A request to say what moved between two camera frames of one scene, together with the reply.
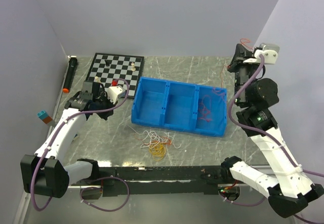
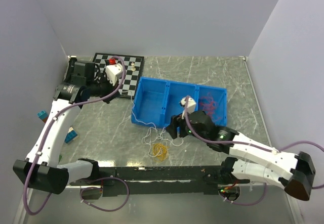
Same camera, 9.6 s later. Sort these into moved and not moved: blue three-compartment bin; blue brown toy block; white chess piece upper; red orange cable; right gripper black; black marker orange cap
Moved: red orange cable; right gripper black
Not moved: blue three-compartment bin; blue brown toy block; black marker orange cap; white chess piece upper
